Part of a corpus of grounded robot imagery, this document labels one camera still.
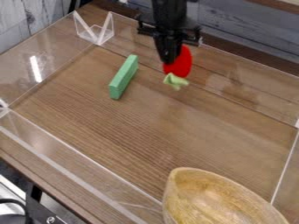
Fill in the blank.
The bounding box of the clear acrylic tray enclosure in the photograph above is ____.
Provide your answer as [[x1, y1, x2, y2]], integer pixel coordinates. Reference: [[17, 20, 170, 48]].
[[0, 16, 299, 224]]

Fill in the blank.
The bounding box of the wooden bowl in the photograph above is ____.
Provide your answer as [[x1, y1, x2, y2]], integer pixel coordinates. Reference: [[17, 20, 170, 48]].
[[162, 167, 289, 224]]

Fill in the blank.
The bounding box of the clear acrylic corner bracket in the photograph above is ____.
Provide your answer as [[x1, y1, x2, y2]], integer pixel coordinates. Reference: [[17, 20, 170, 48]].
[[71, 11, 114, 46]]

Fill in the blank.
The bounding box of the green rectangular block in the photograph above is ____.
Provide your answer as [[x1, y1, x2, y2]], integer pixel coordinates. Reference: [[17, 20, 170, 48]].
[[107, 54, 137, 100]]

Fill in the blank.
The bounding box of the red plush strawberry toy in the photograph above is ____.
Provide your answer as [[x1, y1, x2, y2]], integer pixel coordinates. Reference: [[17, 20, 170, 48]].
[[161, 44, 193, 91]]

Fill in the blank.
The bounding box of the black cable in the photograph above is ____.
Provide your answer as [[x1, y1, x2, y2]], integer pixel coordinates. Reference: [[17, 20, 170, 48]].
[[0, 199, 33, 224]]

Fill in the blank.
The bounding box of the black table leg bracket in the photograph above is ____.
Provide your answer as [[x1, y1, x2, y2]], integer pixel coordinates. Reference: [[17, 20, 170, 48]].
[[25, 185, 66, 224]]

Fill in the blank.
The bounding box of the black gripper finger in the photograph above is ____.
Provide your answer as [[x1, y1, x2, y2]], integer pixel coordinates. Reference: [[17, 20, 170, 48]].
[[153, 32, 182, 64]]

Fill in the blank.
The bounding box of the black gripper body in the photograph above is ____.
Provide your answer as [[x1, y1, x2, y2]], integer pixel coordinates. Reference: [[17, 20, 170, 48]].
[[136, 0, 201, 46]]

